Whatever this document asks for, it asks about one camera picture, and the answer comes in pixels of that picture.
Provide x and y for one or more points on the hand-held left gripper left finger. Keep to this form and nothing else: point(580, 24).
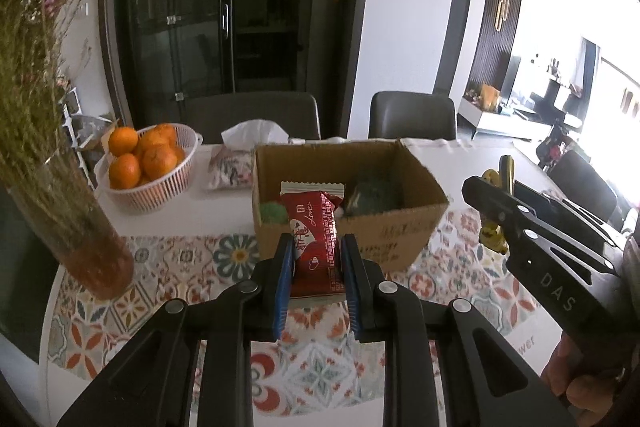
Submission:
point(282, 287)

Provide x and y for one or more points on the dark green fuzzy glove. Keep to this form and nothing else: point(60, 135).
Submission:
point(372, 197)

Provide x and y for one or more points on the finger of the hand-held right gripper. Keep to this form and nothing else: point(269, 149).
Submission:
point(575, 219)
point(492, 204)

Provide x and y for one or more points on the brown cardboard box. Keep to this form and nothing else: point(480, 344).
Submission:
point(390, 232)

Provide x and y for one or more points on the person's right hand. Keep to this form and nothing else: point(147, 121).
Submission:
point(565, 372)

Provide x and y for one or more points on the yellow coin pouch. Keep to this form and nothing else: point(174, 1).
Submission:
point(502, 174)

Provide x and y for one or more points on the dried flower bunch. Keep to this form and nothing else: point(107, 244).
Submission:
point(30, 57)

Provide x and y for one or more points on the white low console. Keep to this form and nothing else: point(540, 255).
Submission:
point(500, 119)

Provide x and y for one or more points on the red snack packet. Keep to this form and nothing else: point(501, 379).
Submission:
point(315, 237)

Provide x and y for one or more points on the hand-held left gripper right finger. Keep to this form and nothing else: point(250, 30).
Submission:
point(351, 292)

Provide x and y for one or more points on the red and green fluffy plush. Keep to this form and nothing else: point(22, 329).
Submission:
point(272, 212)

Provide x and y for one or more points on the patterned tile-print table mat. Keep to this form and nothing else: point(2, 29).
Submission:
point(175, 267)

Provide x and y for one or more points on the white side rack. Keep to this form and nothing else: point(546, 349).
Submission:
point(82, 122)

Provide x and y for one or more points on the grey dining chair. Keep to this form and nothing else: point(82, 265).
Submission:
point(250, 117)
point(412, 114)
point(585, 182)

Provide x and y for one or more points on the patterned fabric tissue pouch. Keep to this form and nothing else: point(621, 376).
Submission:
point(235, 162)

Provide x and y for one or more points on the dark glass-door cabinet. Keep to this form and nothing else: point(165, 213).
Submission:
point(225, 7)

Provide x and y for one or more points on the white plastic fruit basket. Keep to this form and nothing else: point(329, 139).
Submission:
point(150, 197)

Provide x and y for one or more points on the orange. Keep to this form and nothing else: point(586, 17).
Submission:
point(166, 132)
point(159, 161)
point(124, 171)
point(122, 141)
point(150, 139)

